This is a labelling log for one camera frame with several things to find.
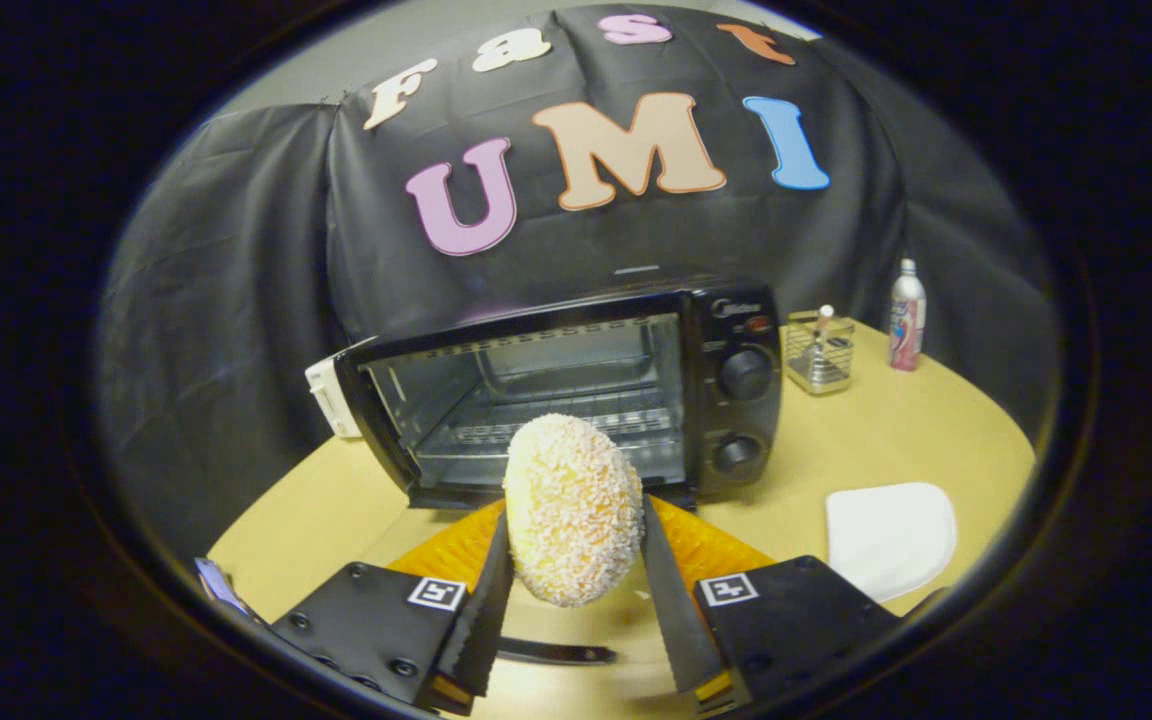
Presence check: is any white bread toaster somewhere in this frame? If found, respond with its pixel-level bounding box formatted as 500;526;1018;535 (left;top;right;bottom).
305;340;377;439

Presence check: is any breaded croquette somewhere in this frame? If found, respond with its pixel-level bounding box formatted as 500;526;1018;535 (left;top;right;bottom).
502;413;645;608

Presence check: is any black toaster oven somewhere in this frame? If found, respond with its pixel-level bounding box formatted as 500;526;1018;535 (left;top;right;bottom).
334;280;785;667

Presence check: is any smartphone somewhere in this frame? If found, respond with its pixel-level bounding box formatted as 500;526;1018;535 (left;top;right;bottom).
194;558;257;621

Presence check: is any metal wire holder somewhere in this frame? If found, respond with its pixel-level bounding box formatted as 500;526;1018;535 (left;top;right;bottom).
784;310;855;395

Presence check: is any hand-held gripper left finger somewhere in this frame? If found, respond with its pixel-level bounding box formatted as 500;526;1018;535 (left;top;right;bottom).
271;500;517;716

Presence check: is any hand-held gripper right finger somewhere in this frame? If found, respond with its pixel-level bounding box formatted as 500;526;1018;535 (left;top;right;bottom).
639;492;902;713

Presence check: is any black backdrop cloth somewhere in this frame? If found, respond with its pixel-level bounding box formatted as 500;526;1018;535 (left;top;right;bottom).
96;5;1062;561

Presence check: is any white square plate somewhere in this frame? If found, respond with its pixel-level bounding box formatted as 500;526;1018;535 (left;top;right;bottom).
825;482;958;603

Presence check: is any pink spray bottle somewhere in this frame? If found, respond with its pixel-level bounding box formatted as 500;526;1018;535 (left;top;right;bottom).
887;258;927;372

